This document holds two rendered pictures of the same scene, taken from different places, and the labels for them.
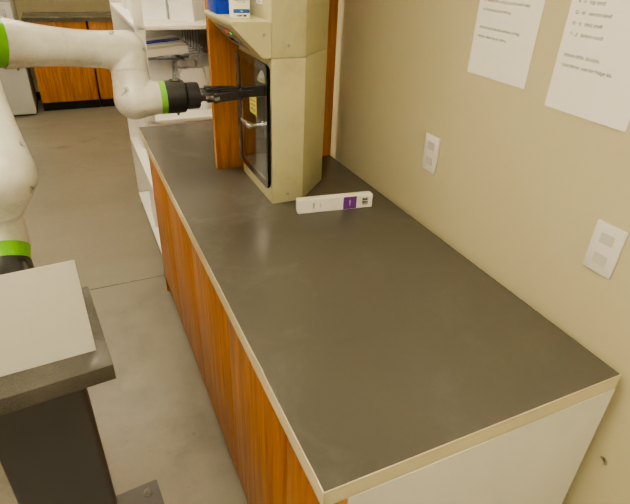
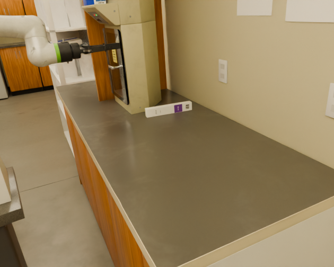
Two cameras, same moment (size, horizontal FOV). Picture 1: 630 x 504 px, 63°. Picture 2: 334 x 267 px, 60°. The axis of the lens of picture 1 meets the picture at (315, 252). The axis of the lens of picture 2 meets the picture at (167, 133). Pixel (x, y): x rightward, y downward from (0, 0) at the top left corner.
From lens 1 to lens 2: 0.22 m
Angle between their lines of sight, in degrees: 7
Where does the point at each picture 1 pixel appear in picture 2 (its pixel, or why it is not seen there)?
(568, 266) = (316, 119)
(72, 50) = not seen: outside the picture
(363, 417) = (188, 224)
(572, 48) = not seen: outside the picture
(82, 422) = (7, 253)
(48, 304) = not seen: outside the picture
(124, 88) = (32, 47)
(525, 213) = (284, 92)
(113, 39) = (24, 19)
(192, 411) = (96, 254)
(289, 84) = (133, 39)
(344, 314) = (175, 166)
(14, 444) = not seen: outside the picture
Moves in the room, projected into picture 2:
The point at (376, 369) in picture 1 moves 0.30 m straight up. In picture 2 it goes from (196, 195) to (194, 103)
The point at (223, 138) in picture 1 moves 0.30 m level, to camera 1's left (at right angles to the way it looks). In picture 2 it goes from (101, 82) to (54, 85)
